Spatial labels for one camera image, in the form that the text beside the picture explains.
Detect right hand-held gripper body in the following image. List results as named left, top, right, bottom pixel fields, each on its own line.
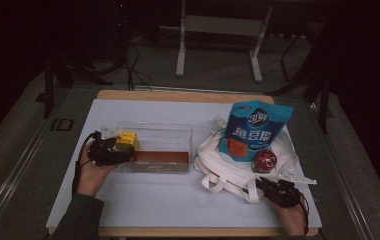
left=263, top=171, right=317, bottom=208

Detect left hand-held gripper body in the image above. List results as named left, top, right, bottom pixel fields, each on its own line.
left=87, top=125, right=126, bottom=167

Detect yellow drink carton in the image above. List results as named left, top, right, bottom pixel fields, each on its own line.
left=115, top=130, right=142, bottom=153

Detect brown carton box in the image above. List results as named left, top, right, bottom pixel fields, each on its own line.
left=133, top=151, right=191, bottom=165

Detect clear plastic container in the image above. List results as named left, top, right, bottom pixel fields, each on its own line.
left=112, top=121, right=193, bottom=175

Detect white canvas tote bag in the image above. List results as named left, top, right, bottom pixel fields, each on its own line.
left=192, top=114, right=307, bottom=205

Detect blue snack pouch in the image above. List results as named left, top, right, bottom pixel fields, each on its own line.
left=218, top=100, right=295, bottom=164

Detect person's right hand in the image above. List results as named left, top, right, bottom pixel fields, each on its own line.
left=271, top=196, right=309, bottom=237

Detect person's left hand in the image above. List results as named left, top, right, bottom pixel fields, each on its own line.
left=76, top=143, right=119, bottom=198

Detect red round can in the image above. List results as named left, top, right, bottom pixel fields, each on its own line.
left=251, top=149, right=279, bottom=174

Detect white table mat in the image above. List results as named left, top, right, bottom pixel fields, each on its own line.
left=46, top=98, right=322, bottom=230

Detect black tripod stand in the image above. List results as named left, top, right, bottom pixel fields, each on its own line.
left=42, top=49, right=114, bottom=120

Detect black metal stand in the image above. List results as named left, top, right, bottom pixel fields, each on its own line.
left=266, top=33, right=333, bottom=134

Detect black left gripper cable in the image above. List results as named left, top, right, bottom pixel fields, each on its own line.
left=71, top=131, right=98, bottom=196

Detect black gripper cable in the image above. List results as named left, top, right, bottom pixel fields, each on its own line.
left=297, top=192, right=311, bottom=235
left=71, top=131, right=98, bottom=196

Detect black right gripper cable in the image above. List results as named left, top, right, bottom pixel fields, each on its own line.
left=297, top=192, right=311, bottom=235

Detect metal floor rail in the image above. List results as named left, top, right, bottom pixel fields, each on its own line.
left=0, top=109, right=56, bottom=234
left=327, top=146, right=376, bottom=240

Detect black floor cables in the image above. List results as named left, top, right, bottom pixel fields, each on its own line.
left=123, top=43, right=153, bottom=92

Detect white metal stand frame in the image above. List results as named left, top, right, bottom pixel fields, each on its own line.
left=175, top=0, right=274, bottom=83

